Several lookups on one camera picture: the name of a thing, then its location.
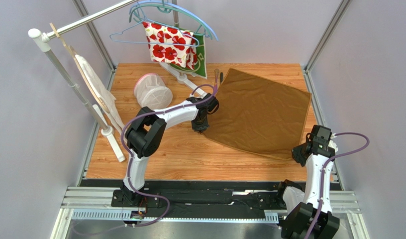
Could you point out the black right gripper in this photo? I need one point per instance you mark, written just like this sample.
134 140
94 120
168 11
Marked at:
299 155

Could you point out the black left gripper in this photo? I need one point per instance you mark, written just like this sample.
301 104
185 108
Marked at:
200 128

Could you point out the brown cloth napkin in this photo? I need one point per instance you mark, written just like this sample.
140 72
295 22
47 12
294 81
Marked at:
259 116

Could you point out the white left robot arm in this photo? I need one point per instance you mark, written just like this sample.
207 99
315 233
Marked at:
142 136

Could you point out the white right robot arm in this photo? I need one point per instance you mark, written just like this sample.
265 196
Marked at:
309 211

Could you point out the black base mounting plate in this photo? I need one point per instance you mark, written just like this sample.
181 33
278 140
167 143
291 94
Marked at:
164 193

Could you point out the green patterned cloth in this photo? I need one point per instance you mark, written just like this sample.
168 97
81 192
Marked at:
196 66

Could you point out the white mesh laundry basket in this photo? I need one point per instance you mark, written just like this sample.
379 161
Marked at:
152 92

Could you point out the red floral cloth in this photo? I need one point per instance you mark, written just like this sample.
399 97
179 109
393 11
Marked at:
170 54

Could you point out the white mesh garment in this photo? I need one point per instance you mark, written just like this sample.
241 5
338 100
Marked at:
102 95

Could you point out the teal plastic hanger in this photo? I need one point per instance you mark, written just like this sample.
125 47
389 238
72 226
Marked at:
156 6

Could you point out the blue plastic hanger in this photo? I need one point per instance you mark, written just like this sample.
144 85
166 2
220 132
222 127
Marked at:
186 15

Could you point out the purple handled knife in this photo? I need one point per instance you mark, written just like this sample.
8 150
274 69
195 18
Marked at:
216 76

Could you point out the light blue wire hanger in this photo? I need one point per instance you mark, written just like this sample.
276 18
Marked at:
158 33

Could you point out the aluminium frame rail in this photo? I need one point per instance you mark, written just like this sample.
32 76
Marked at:
93 203

